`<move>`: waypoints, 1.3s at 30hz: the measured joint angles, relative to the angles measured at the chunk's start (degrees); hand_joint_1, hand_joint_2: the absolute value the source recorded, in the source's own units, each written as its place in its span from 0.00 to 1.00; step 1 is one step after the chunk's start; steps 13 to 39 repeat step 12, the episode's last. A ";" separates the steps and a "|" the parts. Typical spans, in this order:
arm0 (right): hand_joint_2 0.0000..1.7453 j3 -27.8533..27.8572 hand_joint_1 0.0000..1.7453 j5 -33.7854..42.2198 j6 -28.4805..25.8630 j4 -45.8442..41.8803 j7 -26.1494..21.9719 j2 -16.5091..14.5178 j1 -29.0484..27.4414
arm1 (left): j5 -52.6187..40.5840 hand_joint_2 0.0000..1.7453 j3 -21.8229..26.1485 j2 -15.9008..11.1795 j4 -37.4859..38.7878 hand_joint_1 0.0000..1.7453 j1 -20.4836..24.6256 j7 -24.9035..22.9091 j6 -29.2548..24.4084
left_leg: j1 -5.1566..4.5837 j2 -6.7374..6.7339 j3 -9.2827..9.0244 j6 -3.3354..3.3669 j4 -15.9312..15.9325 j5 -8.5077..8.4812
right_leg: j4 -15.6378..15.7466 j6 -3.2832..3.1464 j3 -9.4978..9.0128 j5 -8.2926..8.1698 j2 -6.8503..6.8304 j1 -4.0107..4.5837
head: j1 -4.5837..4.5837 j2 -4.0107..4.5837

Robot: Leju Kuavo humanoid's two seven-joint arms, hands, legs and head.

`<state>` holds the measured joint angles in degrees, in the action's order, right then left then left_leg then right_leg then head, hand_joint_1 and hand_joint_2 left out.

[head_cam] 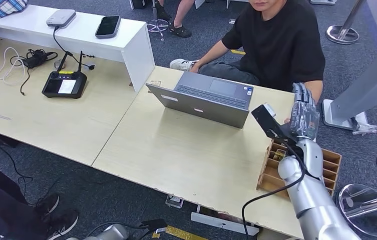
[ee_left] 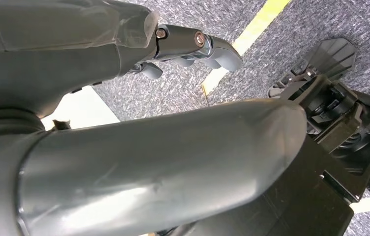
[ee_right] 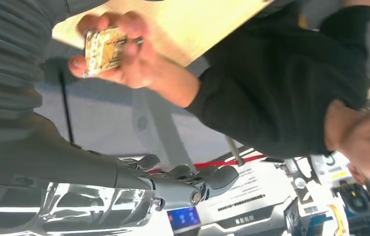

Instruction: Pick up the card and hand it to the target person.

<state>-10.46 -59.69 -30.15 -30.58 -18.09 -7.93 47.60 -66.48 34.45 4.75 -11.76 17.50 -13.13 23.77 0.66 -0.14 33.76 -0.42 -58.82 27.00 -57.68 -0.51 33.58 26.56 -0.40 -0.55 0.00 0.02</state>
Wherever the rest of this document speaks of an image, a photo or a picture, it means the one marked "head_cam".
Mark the white desk shelf riser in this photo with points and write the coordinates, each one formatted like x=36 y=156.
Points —
x=82 y=36

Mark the gold patterned card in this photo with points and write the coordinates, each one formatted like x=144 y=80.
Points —
x=279 y=155

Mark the white bar under desk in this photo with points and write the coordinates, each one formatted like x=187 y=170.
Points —
x=224 y=224

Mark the person's left hand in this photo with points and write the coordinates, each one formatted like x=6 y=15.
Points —
x=287 y=121

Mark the grey kiosk stand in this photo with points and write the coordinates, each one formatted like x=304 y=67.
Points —
x=370 y=89

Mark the person in black sandals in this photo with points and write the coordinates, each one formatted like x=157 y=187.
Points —
x=179 y=20

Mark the chrome stanchion post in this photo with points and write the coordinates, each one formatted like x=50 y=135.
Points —
x=342 y=33

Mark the grey laptop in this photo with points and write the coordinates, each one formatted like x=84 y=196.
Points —
x=205 y=106

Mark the chrome chair base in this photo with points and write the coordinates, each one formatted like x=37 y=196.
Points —
x=157 y=25

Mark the wooden card organizer box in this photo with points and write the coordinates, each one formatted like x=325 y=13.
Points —
x=269 y=179

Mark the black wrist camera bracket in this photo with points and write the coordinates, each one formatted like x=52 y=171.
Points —
x=269 y=121

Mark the grey power adapter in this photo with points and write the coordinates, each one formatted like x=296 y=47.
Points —
x=61 y=18

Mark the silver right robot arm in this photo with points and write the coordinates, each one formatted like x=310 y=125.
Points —
x=311 y=192

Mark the small white floor socket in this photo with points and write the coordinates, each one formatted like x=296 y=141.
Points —
x=174 y=201

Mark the black smartphone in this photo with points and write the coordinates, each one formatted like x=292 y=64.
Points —
x=108 y=26

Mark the black remote controller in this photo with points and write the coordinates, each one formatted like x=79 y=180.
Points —
x=65 y=85

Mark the plaid cloth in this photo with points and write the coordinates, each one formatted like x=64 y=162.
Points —
x=1 y=7

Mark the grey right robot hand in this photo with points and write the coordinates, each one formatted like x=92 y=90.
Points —
x=304 y=116

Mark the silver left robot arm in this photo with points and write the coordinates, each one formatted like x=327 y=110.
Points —
x=107 y=233

